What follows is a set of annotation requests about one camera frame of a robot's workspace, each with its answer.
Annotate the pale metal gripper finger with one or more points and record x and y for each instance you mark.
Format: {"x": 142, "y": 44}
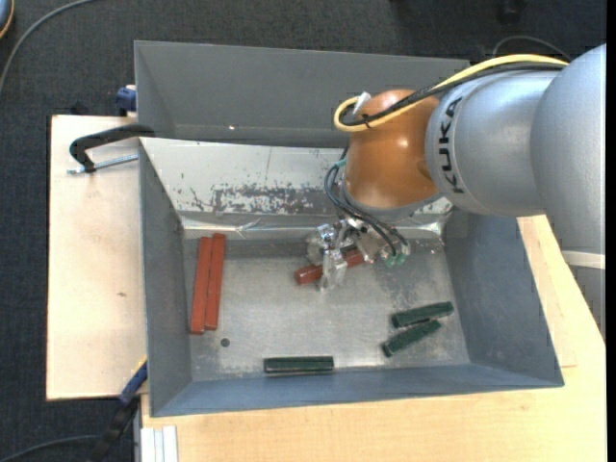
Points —
{"x": 340, "y": 268}
{"x": 325, "y": 267}

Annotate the red-brown block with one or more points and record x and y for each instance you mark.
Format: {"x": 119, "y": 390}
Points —
{"x": 199, "y": 287}
{"x": 308, "y": 274}
{"x": 215, "y": 282}

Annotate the grey metal bin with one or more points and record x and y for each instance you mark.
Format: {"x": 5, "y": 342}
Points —
{"x": 289, "y": 315}

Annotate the dark green flat block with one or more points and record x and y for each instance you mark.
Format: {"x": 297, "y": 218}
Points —
{"x": 411, "y": 338}
{"x": 422, "y": 314}
{"x": 298, "y": 365}

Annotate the pale wood flat board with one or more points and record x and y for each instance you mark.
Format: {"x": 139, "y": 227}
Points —
{"x": 96, "y": 267}

